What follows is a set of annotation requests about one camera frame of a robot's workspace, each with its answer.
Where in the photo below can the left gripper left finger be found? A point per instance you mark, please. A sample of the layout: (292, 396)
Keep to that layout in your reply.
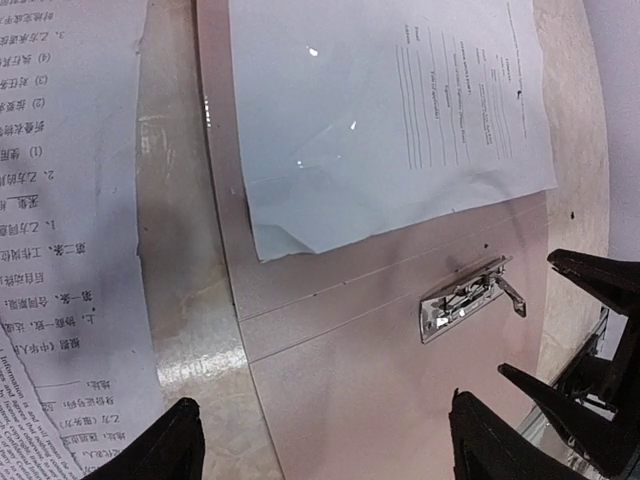
(172, 448)

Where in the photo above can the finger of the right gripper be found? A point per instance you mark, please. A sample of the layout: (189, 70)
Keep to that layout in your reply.
(615, 283)
(611, 446)

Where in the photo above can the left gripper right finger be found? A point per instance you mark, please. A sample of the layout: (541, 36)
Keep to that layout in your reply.
(486, 447)

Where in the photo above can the remaining white paper stack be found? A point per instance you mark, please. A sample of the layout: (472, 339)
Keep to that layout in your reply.
(72, 297)

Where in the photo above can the metal clip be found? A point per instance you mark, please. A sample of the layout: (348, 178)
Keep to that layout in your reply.
(453, 303)

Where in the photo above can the translucent grey plastic sheet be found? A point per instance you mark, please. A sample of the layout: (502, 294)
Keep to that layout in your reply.
(345, 386)

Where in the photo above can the white printed paper sheets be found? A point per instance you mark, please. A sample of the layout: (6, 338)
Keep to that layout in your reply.
(357, 118)

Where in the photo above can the front aluminium rail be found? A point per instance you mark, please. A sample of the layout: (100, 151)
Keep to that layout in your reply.
(572, 383)

